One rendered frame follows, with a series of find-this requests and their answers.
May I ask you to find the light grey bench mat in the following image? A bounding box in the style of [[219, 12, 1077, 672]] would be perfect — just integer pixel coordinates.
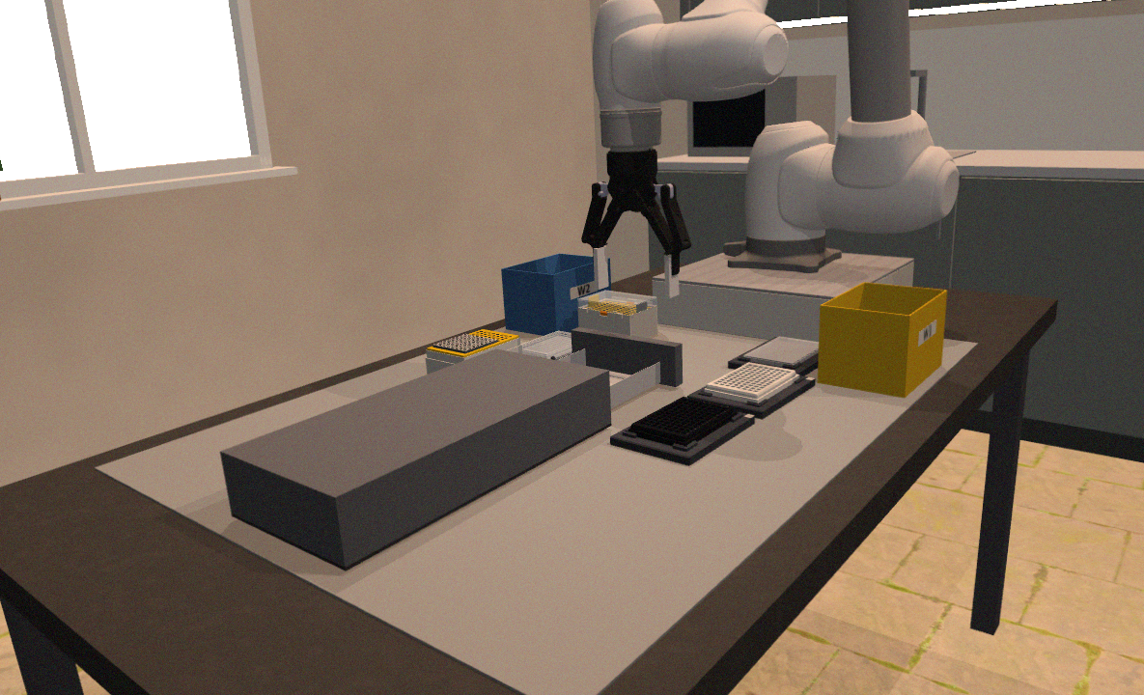
[[95, 323, 978, 695]]

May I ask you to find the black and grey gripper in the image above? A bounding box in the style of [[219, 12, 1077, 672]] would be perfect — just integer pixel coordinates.
[[581, 149, 691, 298]]

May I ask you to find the blue open-top bin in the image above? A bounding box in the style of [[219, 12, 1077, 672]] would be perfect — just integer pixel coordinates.
[[501, 254, 611, 336]]

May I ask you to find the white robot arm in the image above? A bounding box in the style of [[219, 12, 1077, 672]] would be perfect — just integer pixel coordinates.
[[593, 0, 959, 273]]

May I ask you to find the black multiwell plate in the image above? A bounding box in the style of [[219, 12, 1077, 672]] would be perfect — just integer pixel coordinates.
[[628, 397, 738, 446]]

